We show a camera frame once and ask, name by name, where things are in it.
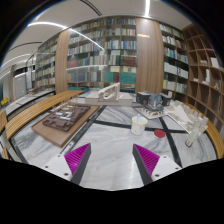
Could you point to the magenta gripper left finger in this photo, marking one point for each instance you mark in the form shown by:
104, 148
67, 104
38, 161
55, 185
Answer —
77, 161

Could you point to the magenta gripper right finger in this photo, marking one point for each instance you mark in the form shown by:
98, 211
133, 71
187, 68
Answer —
146, 162

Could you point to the red round lid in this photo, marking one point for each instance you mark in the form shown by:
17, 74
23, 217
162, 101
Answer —
159, 133

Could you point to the brown architectural model on board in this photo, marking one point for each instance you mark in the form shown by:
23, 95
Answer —
59, 126

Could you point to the white cup with yellow rim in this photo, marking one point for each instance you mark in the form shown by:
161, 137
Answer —
138, 125

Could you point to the dark grey house model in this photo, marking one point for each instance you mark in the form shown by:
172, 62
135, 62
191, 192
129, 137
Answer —
153, 102

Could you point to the white angular paper model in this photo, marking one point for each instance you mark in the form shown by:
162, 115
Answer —
187, 118

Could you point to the white building model on base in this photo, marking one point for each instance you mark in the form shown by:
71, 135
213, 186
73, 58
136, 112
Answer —
110, 95

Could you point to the curved wooden bench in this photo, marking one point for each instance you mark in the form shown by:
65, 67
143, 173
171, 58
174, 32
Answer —
16, 123

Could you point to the central wooden bookshelf with books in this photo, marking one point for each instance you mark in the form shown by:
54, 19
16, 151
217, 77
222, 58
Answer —
103, 52

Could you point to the right wooden cubby shelf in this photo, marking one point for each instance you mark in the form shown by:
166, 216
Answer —
206, 76

